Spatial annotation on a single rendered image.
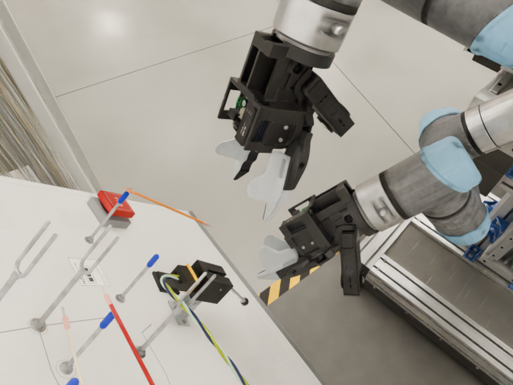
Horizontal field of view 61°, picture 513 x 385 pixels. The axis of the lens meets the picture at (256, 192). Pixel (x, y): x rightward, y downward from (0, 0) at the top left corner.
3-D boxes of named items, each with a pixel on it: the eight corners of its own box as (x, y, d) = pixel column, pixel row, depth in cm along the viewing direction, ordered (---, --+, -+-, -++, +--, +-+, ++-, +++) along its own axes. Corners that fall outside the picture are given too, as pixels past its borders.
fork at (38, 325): (26, 318, 46) (103, 223, 43) (41, 317, 48) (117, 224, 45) (33, 334, 46) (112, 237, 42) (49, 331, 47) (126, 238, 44)
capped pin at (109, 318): (59, 360, 45) (107, 304, 43) (72, 363, 46) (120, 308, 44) (59, 373, 44) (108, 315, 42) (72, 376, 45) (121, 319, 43)
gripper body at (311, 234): (285, 210, 71) (348, 173, 66) (314, 251, 73) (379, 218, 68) (274, 231, 65) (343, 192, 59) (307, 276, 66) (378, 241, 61)
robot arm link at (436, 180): (493, 195, 57) (472, 161, 52) (415, 232, 62) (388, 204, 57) (469, 154, 63) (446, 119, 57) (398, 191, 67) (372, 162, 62)
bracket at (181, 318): (189, 326, 66) (210, 304, 65) (178, 325, 64) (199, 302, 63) (179, 302, 69) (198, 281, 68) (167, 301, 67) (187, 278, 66)
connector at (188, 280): (200, 292, 63) (208, 283, 63) (177, 290, 60) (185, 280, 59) (191, 277, 65) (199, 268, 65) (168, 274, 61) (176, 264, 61)
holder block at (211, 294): (217, 304, 66) (233, 286, 65) (191, 299, 62) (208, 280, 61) (205, 283, 69) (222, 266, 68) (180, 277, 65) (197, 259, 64)
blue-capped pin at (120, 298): (126, 303, 60) (164, 260, 58) (117, 302, 59) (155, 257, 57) (123, 295, 61) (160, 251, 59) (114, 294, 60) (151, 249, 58)
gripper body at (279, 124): (214, 121, 52) (247, 19, 46) (272, 125, 57) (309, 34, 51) (243, 157, 47) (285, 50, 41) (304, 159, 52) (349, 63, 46)
